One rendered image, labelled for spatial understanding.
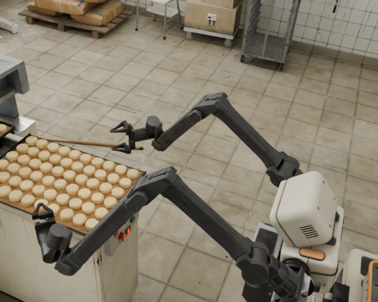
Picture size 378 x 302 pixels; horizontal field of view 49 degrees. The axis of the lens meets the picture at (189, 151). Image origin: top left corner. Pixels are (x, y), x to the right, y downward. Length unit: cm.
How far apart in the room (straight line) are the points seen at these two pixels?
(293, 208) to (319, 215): 7
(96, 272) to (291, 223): 87
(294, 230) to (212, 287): 130
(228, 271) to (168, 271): 36
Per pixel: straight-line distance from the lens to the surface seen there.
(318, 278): 138
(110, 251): 172
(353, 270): 175
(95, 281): 185
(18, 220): 185
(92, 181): 173
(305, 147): 366
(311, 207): 125
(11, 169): 185
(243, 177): 320
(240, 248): 120
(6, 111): 231
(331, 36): 533
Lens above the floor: 209
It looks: 38 degrees down
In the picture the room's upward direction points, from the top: 5 degrees clockwise
